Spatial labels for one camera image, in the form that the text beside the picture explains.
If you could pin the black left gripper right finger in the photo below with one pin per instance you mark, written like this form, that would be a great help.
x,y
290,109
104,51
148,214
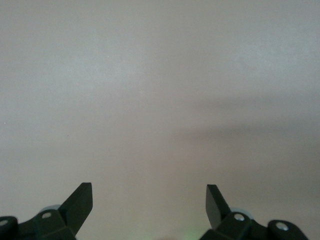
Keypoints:
x,y
232,225

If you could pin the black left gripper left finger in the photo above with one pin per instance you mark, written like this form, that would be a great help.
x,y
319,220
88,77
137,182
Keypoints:
x,y
62,220

